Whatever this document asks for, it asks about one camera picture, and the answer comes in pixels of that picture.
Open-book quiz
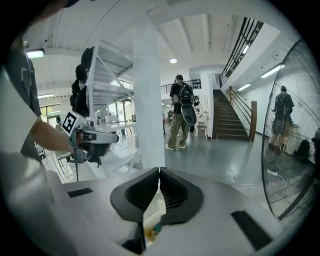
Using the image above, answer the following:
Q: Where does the black bag on floor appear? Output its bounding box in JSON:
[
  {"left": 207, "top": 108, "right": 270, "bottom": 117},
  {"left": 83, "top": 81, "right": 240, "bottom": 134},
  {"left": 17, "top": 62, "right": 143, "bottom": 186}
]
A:
[{"left": 292, "top": 138, "right": 312, "bottom": 165}]

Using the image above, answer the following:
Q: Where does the person's left forearm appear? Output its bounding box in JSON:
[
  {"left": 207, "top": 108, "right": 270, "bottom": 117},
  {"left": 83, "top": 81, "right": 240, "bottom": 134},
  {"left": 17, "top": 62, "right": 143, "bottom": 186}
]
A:
[{"left": 30, "top": 116, "right": 75, "bottom": 154}]

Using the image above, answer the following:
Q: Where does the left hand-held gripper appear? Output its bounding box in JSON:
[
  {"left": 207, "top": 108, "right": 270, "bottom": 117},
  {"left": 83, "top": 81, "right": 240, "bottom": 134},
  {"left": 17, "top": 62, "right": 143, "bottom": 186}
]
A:
[{"left": 60, "top": 111, "right": 120, "bottom": 168}]

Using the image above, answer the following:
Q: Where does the white spiral staircase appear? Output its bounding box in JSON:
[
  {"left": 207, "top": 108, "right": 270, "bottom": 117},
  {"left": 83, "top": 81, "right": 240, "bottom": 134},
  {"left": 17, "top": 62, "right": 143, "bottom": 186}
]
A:
[{"left": 86, "top": 39, "right": 141, "bottom": 177}]

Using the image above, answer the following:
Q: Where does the black mezzanine railing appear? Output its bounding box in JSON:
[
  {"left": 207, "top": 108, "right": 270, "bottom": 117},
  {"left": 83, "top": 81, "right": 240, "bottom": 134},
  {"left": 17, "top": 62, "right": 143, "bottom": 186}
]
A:
[{"left": 219, "top": 16, "right": 265, "bottom": 89}]

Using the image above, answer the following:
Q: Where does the large black wire fan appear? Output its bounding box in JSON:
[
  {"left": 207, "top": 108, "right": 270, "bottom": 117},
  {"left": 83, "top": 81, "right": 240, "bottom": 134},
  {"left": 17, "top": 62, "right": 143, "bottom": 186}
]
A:
[{"left": 260, "top": 38, "right": 320, "bottom": 221}]

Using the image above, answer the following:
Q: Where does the light wooden chair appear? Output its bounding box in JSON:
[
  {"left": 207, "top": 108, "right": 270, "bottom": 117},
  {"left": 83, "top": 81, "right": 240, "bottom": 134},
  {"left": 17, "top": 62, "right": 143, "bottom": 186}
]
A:
[{"left": 195, "top": 121, "right": 210, "bottom": 140}]

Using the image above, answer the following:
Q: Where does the white square pillar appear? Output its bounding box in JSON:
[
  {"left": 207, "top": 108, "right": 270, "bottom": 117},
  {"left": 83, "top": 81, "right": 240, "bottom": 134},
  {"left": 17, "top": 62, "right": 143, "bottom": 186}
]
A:
[{"left": 132, "top": 21, "right": 167, "bottom": 170}]

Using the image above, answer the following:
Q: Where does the white long table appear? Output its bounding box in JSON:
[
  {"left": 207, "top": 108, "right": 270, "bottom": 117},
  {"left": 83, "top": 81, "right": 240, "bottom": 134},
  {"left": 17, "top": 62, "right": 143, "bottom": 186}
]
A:
[{"left": 93, "top": 121, "right": 138, "bottom": 136}]

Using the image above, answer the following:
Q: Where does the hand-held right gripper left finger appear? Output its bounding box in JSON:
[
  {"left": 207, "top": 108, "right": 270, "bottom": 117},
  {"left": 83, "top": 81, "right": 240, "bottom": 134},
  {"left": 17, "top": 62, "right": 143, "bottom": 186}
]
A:
[{"left": 110, "top": 166, "right": 160, "bottom": 222}]

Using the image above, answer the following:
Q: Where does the dark wooden staircase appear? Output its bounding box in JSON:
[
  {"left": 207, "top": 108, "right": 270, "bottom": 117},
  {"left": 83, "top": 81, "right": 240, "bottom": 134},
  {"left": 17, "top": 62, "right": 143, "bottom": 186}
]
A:
[{"left": 211, "top": 85, "right": 258, "bottom": 143}]

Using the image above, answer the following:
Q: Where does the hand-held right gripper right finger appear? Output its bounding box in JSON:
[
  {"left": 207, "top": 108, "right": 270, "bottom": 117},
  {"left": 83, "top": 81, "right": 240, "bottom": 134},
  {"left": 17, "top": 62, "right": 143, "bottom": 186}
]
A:
[{"left": 159, "top": 166, "right": 205, "bottom": 225}]

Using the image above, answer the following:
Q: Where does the black hanging bag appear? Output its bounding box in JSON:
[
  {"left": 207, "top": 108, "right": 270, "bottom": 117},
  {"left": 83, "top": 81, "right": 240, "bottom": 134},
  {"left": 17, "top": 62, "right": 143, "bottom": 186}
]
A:
[
  {"left": 69, "top": 79, "right": 90, "bottom": 119},
  {"left": 74, "top": 64, "right": 88, "bottom": 82},
  {"left": 80, "top": 46, "right": 95, "bottom": 73}
]

